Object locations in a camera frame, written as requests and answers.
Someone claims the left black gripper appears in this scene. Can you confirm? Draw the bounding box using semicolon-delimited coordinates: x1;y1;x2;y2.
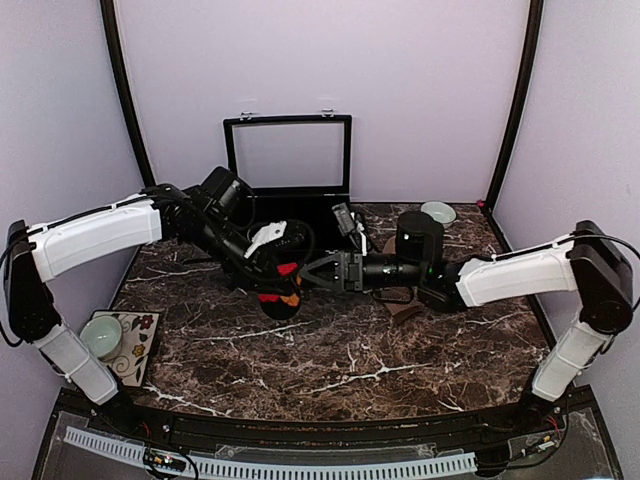
190;213;296;297

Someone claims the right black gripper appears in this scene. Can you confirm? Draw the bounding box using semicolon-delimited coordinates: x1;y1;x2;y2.
299;251;425;296

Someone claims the argyle red orange black sock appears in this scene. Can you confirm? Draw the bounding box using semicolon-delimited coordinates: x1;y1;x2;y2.
258;262;302;321

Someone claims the tan brown sock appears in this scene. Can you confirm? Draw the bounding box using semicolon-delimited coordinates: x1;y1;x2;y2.
382;237;424;324

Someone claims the black display case glass lid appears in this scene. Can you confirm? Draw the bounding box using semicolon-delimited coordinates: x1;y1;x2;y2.
222;110;359;251

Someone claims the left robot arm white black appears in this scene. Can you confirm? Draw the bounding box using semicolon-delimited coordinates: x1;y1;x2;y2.
1;167;311;436

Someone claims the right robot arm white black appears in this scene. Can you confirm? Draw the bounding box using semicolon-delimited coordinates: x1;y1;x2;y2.
300;211;639;434

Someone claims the pale green bowl at back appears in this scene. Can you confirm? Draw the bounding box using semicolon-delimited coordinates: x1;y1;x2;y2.
420;201;457;228

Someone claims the floral patterned mat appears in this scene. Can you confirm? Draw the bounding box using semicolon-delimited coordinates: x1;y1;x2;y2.
91;310;160;387

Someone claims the pale green bowl on mat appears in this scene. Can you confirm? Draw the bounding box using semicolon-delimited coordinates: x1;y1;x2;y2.
80;315;123;361

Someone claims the green circuit board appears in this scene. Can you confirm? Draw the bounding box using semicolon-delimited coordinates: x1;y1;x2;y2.
143;449;188;474

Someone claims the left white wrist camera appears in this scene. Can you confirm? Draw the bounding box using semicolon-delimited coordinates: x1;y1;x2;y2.
243;221;287;259

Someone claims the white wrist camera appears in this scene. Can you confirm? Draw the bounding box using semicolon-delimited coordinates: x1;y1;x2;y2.
243;221;287;259
332;203;369;256

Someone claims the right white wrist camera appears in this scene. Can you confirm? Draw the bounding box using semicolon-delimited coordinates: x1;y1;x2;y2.
332;203;369;256

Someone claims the white slotted cable duct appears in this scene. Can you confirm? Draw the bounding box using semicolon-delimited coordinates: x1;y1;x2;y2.
63;427;477;479

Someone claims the black front rail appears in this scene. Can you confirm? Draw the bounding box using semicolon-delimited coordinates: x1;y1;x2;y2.
59;389;601;451

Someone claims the left black frame post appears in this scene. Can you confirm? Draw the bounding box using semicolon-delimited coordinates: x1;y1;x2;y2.
99;0;156;189

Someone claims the black frame post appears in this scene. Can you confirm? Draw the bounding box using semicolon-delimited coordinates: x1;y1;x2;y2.
99;0;156;189
483;0;545;211

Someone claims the right black frame post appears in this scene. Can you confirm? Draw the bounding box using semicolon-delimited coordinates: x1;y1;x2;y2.
483;0;545;211

